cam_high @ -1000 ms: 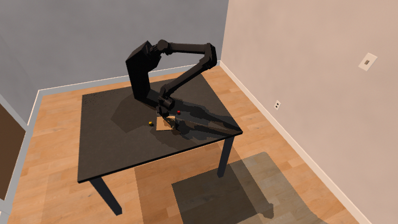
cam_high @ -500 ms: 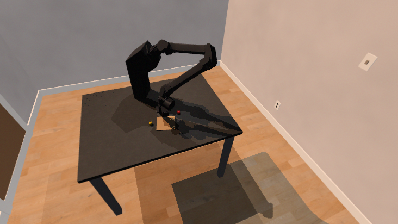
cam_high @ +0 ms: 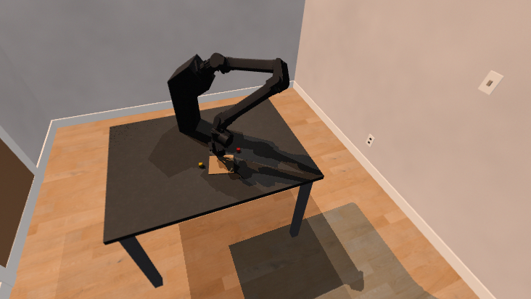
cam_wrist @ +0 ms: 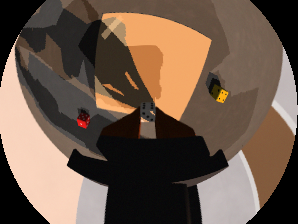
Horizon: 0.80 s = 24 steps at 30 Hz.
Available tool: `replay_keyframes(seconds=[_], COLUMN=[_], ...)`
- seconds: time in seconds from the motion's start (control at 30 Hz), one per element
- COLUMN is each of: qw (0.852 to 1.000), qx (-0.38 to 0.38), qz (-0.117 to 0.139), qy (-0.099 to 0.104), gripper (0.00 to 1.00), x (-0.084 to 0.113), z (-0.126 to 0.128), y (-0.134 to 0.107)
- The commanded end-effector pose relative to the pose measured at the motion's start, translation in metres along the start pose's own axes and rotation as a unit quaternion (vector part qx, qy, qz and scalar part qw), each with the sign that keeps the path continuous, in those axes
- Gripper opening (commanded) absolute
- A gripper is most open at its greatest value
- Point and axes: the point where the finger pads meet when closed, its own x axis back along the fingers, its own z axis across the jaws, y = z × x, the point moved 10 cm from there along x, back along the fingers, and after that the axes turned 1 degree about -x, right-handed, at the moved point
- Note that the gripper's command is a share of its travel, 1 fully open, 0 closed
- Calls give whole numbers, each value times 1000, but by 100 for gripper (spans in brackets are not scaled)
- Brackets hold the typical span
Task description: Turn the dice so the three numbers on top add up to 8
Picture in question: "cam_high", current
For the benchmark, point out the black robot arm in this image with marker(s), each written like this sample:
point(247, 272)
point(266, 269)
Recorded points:
point(274, 85)

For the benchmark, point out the orange square mat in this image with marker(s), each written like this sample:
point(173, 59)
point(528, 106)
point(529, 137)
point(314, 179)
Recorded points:
point(223, 165)

